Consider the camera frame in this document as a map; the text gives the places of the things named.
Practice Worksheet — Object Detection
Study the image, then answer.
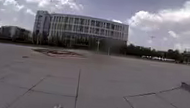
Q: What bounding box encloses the pale pole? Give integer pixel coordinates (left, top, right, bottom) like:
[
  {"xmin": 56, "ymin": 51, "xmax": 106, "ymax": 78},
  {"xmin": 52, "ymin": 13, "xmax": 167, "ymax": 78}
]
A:
[{"xmin": 95, "ymin": 39, "xmax": 101, "ymax": 53}]

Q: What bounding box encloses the grey paved plaza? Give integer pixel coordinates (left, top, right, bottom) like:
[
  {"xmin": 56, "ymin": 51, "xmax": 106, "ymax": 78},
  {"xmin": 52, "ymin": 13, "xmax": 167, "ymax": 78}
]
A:
[{"xmin": 0, "ymin": 41, "xmax": 190, "ymax": 108}]

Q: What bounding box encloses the large curved glass building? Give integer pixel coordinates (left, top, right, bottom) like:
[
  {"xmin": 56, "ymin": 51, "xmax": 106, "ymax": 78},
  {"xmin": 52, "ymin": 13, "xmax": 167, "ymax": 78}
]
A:
[{"xmin": 31, "ymin": 9, "xmax": 130, "ymax": 55}]

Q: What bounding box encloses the red flower bed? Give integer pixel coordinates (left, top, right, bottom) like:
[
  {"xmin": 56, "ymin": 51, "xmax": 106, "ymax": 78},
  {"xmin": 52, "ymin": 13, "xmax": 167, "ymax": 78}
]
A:
[{"xmin": 32, "ymin": 47, "xmax": 85, "ymax": 60}]

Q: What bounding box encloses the row of dark trees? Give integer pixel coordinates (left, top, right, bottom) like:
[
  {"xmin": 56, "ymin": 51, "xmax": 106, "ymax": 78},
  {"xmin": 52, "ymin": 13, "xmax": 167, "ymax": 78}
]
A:
[{"xmin": 125, "ymin": 42, "xmax": 190, "ymax": 65}]

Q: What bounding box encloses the grey low building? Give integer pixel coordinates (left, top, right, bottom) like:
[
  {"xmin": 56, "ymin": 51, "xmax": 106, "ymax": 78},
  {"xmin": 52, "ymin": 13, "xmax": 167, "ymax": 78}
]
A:
[{"xmin": 0, "ymin": 24, "xmax": 33, "ymax": 42}]

